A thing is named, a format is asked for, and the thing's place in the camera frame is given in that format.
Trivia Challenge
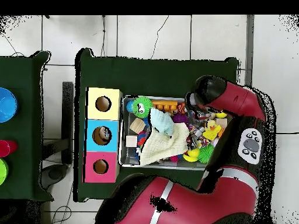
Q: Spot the grey rounded base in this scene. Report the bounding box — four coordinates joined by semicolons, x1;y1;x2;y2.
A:
40;163;68;190

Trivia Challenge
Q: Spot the wooden box with three holes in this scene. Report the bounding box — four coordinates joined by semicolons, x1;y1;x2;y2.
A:
82;87;124;183

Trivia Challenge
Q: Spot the blue bowl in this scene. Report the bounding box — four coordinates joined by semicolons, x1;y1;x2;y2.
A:
0;87;19;124

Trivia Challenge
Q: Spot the red toy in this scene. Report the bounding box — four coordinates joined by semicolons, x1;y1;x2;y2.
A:
0;139;18;158

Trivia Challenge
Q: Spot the yellow rubber duck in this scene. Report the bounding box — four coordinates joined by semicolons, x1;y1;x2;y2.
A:
202;119;222;141

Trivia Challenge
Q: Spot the wavy wooden block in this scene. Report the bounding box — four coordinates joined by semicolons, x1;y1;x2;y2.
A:
129;117;146;134

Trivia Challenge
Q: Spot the cream waffle cloth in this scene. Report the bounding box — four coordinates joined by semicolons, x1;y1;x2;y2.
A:
140;122;190;165

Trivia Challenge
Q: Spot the small green puffer ball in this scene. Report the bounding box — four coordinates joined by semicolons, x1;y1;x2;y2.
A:
197;143;215;164

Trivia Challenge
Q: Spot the crinkly clear plastic packet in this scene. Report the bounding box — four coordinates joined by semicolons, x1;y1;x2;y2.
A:
99;127;112;141

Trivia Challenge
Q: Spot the light blue waffle cloth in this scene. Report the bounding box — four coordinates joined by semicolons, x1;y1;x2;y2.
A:
149;107;175;137

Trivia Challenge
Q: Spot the shallow clear mesh bin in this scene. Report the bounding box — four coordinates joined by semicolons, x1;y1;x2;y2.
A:
118;94;233;170

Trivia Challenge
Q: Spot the orange toy brick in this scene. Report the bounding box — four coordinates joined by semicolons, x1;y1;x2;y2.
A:
151;100;179;112

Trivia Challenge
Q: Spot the dark green side table cloth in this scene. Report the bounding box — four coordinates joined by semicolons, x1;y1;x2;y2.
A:
0;50;54;201

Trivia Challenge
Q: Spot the purple spiky ball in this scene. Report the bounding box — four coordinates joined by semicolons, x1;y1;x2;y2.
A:
172;113;189;124

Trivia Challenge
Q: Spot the wooden cube block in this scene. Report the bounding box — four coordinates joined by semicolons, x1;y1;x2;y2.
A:
126;135;138;148

